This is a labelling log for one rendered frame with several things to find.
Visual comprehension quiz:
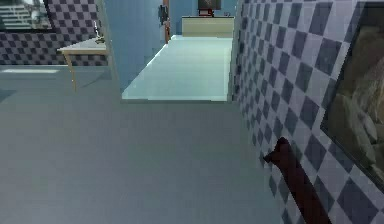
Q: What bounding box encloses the pale wooden table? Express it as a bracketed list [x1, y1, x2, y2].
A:
[56, 36, 111, 93]

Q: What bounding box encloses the black television set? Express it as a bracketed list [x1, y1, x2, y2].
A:
[197, 0, 222, 11]

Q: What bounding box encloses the small grey lamp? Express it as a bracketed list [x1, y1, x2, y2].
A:
[93, 20, 106, 45]

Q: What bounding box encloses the window with blinds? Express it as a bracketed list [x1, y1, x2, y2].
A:
[0, 0, 53, 33]

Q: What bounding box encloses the framed brown picture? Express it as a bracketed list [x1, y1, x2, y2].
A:
[319, 1, 384, 193]

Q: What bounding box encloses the black door handle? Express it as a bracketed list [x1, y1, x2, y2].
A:
[159, 4, 169, 26]

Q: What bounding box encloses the brown room door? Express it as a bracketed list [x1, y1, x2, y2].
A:
[162, 0, 171, 45]

